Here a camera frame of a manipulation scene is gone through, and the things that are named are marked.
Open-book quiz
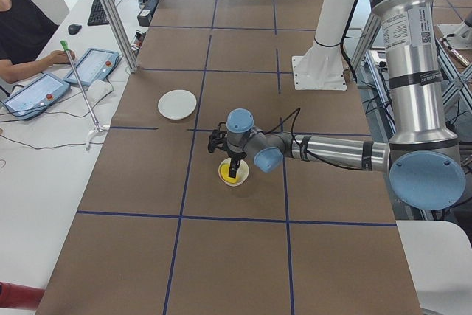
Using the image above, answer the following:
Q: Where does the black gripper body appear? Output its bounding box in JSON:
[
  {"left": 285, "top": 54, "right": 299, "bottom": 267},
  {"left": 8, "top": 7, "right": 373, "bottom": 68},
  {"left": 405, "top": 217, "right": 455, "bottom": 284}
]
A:
[{"left": 227, "top": 148, "right": 247, "bottom": 161}]

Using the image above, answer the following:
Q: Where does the yellow lemon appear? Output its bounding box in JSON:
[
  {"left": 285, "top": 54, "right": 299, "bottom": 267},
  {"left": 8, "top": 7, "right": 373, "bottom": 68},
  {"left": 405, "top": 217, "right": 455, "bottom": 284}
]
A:
[{"left": 219, "top": 163, "right": 246, "bottom": 185}]

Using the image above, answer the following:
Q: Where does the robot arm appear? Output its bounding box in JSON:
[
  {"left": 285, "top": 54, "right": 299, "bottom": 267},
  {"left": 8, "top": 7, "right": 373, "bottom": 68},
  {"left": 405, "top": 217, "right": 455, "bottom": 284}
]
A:
[
  {"left": 437, "top": 13, "right": 471, "bottom": 67},
  {"left": 218, "top": 0, "right": 466, "bottom": 210}
]

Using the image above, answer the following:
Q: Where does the white bowl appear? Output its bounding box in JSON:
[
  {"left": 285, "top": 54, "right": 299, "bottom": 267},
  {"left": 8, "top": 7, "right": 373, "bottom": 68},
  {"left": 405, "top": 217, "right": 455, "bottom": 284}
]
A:
[{"left": 218, "top": 158, "right": 249, "bottom": 187}]

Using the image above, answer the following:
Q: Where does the white plate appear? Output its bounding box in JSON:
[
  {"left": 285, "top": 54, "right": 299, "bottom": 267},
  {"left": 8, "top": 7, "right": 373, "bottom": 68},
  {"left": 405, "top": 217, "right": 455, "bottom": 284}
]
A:
[{"left": 157, "top": 89, "right": 197, "bottom": 120}]

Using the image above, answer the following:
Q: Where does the far blue teach pendant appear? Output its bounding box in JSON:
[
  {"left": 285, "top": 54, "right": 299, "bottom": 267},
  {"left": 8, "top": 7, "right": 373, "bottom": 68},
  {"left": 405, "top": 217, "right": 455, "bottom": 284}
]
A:
[{"left": 74, "top": 48, "right": 120, "bottom": 86}]

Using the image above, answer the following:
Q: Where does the blue teach pendant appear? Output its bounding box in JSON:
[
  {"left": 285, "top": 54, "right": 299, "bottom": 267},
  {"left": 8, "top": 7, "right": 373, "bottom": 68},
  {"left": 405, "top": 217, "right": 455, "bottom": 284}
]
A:
[
  {"left": 74, "top": 48, "right": 120, "bottom": 86},
  {"left": 1, "top": 74, "right": 70, "bottom": 120}
]

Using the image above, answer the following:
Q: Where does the black box on table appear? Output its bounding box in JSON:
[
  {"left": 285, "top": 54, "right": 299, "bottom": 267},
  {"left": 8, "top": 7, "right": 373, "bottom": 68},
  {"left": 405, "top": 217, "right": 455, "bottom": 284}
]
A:
[{"left": 137, "top": 0, "right": 159, "bottom": 27}]

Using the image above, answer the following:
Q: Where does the black keyboard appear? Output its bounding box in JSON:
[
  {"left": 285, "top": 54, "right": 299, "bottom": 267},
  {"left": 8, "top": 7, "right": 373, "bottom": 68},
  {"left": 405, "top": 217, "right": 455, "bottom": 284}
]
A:
[{"left": 87, "top": 0, "right": 109, "bottom": 27}]

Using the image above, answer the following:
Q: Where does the near blue teach pendant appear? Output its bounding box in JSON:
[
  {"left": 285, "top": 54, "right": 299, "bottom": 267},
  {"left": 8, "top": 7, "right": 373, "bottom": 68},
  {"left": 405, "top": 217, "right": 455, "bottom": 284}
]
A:
[{"left": 1, "top": 74, "right": 70, "bottom": 120}]

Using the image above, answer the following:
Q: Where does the metal reacher grabber tool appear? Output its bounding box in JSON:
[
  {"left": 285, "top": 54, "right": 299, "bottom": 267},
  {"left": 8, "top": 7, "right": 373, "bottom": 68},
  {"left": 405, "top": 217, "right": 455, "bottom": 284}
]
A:
[{"left": 60, "top": 40, "right": 110, "bottom": 151}]

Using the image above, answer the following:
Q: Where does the black computer mouse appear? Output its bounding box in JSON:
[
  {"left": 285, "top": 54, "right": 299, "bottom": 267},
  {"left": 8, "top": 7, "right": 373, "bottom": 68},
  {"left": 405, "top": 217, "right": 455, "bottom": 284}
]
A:
[{"left": 68, "top": 24, "right": 82, "bottom": 35}]

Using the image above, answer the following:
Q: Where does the person in black shirt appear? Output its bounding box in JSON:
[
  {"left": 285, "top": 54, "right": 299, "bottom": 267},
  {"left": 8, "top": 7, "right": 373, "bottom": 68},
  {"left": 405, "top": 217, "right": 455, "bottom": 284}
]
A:
[{"left": 1, "top": 0, "right": 69, "bottom": 84}]

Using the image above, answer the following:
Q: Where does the red cylinder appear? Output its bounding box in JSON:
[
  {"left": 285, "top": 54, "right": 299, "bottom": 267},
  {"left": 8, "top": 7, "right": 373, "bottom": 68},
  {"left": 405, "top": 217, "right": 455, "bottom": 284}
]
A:
[{"left": 0, "top": 282, "right": 45, "bottom": 311}]

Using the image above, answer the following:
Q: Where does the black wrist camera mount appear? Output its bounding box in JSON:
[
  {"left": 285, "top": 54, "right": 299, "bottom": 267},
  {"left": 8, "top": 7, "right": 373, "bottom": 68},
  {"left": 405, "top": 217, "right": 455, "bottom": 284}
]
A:
[{"left": 207, "top": 122, "right": 228, "bottom": 153}]

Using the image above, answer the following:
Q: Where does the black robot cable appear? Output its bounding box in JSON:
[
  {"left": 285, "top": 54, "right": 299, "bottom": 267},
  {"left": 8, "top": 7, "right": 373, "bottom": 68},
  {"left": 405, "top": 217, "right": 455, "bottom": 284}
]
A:
[{"left": 263, "top": 107, "right": 369, "bottom": 170}]

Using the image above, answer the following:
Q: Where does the white camera pillar with base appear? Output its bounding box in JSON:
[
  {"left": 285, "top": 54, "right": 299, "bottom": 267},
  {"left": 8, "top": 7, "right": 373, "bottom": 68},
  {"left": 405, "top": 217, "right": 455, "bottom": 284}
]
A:
[{"left": 292, "top": 0, "right": 355, "bottom": 91}]

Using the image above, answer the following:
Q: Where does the aluminium frame post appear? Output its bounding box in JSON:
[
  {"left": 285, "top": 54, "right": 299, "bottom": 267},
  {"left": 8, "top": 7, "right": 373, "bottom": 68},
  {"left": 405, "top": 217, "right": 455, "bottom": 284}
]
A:
[{"left": 100, "top": 0, "right": 138, "bottom": 73}]

